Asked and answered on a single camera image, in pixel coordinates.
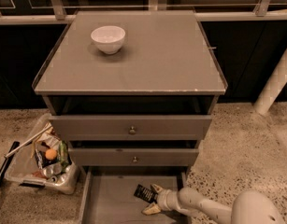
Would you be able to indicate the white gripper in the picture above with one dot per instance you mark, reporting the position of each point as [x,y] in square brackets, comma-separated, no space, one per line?
[164,199]

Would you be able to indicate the black rxbar chocolate wrapper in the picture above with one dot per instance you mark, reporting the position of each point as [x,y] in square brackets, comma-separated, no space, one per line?
[145,194]

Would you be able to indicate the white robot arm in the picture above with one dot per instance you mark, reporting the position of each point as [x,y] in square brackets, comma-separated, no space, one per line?
[240,175]

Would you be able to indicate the grey bottom drawer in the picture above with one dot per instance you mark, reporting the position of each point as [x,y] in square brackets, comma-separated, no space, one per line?
[109,195]

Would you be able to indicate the grey drawer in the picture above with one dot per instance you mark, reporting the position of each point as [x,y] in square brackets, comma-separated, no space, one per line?
[121,153]
[116,127]
[109,195]

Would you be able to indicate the brass top drawer knob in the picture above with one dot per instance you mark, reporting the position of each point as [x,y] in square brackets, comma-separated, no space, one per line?
[132,130]

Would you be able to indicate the grey middle drawer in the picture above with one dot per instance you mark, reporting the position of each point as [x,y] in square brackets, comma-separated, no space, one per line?
[121,153]

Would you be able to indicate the grey drawer cabinet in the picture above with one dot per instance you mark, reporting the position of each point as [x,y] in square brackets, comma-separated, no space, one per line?
[164,67]

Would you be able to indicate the grey top drawer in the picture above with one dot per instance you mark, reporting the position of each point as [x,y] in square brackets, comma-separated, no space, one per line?
[116,127]

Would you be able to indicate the green snack packet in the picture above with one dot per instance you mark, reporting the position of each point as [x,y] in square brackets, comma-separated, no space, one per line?
[63,157]

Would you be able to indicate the silver can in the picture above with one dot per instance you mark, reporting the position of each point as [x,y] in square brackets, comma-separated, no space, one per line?
[53,169]

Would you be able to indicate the orange round fruit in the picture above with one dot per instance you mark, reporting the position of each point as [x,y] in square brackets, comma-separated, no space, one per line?
[51,154]

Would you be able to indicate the clear plastic bin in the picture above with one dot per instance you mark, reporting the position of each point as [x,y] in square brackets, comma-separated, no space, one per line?
[28,163]

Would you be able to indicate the white stick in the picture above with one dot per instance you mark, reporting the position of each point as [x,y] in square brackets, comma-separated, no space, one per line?
[27,142]

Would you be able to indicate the black flat bar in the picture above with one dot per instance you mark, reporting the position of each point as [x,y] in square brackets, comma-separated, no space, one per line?
[7,160]

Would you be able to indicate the white ceramic bowl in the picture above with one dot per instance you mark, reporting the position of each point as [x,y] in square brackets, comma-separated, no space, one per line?
[108,39]

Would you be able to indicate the metal railing frame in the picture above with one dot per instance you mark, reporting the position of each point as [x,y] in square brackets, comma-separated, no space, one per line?
[64,11]

